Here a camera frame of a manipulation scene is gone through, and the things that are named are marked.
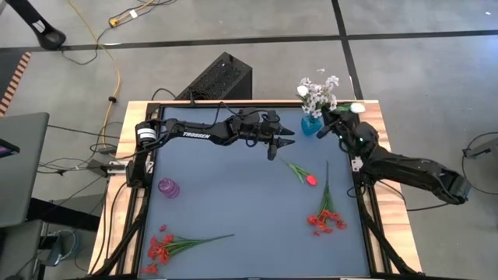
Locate black stand foot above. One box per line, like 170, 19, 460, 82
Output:
4, 0, 68, 52

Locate blue textured glass vase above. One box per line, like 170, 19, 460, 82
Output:
300, 114, 324, 137

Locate light blue cable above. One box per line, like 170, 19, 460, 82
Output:
45, 229, 80, 268

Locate white artificial flower spray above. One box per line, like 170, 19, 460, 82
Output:
296, 75, 340, 120

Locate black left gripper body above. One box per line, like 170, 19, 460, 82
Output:
247, 110, 282, 149

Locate black device with screen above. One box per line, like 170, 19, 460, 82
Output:
0, 138, 21, 159

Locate red artificial flower spray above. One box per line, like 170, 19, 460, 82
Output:
140, 223, 236, 276
306, 160, 348, 237

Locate red artificial tulip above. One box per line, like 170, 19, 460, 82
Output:
280, 156, 319, 187

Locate purple ribbed glass vase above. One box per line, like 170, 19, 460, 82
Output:
157, 177, 181, 200

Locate yellow floor cable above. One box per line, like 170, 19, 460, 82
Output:
66, 0, 122, 147

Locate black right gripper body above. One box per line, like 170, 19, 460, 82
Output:
328, 120, 365, 145

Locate grey stand foot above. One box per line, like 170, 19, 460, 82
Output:
464, 136, 498, 159

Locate grey desk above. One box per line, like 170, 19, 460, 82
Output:
0, 111, 51, 229

